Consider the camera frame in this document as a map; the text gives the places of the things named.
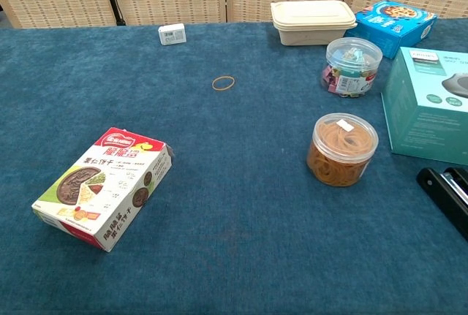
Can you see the red white biscuit box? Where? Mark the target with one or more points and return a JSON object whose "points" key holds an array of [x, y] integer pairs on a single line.
{"points": [[109, 176]]}

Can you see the black stapler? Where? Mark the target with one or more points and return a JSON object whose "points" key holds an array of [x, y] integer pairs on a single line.
{"points": [[444, 194]]}

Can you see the small white box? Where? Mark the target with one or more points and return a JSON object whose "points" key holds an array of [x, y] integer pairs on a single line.
{"points": [[172, 34]]}

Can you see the blue tablecloth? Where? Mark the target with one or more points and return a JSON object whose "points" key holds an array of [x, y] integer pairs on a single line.
{"points": [[234, 220]]}

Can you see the blue cookie box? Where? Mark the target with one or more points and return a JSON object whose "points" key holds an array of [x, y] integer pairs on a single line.
{"points": [[395, 28]]}

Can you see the clear jar of rubber bands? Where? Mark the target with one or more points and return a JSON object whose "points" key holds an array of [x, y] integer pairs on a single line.
{"points": [[342, 154]]}

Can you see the teal speaker box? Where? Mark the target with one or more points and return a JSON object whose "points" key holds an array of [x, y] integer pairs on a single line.
{"points": [[428, 117]]}

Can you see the loose tan rubber band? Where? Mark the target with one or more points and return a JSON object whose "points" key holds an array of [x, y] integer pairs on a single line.
{"points": [[213, 83]]}

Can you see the beige lidded lunch box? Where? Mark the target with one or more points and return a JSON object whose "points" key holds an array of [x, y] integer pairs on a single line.
{"points": [[311, 22]]}

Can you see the clear jar of binder clips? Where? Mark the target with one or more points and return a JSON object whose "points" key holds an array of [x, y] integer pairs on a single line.
{"points": [[351, 70]]}

